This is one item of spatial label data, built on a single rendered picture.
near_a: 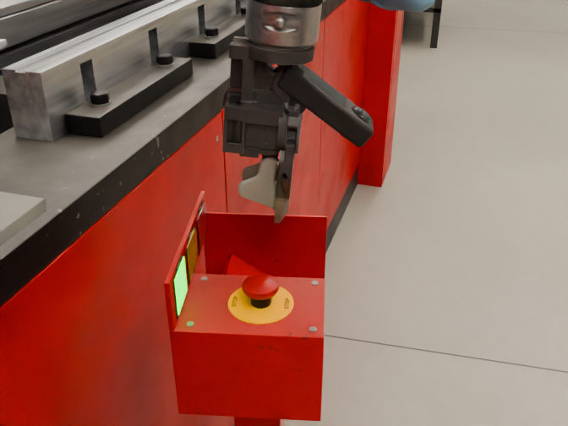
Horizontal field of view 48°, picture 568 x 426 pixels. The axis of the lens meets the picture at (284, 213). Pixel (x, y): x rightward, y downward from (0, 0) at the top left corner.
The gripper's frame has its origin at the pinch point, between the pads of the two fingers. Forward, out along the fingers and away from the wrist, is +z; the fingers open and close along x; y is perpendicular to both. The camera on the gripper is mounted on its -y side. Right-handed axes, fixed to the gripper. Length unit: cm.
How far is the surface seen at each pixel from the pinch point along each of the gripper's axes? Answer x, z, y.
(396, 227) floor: -141, 81, -40
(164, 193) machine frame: -14.3, 7.2, 17.7
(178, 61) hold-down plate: -39.3, -4.7, 21.1
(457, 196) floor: -168, 79, -67
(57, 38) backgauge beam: -54, -2, 48
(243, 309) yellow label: 11.3, 6.0, 3.0
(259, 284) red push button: 10.5, 3.1, 1.6
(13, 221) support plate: 30.9, -14.7, 16.8
